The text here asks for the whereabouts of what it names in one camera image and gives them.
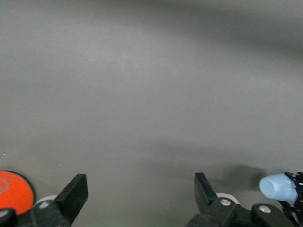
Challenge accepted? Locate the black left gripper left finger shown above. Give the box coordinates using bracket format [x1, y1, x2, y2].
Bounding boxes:
[30, 173, 89, 227]

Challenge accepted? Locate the orange cylindrical speaker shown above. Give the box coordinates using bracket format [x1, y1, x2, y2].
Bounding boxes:
[0, 170, 35, 216]

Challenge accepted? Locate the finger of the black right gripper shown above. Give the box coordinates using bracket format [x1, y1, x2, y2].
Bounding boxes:
[278, 198, 303, 226]
[285, 171, 303, 189]

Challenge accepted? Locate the light blue cup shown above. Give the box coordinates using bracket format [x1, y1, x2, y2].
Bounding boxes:
[259, 173, 299, 203]

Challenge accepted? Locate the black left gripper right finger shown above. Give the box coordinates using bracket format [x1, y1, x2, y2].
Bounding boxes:
[194, 172, 238, 227]

